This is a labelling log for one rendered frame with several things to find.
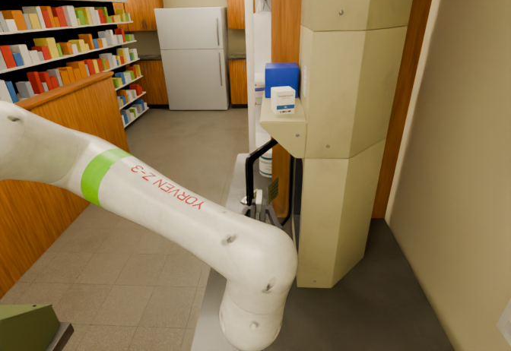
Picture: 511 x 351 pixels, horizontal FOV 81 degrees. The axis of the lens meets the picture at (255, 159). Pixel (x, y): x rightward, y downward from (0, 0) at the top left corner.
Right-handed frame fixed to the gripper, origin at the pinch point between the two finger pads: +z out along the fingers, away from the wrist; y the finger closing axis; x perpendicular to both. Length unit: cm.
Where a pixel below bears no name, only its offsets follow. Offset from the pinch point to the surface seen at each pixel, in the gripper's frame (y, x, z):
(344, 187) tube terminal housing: -22.9, -4.5, 0.2
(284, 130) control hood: -6.4, -20.8, 0.2
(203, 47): 120, 11, 488
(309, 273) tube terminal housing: -15.4, 27.4, 0.2
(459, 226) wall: -55, 7, -1
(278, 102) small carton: -5.1, -26.3, 5.5
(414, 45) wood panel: -50, -36, 37
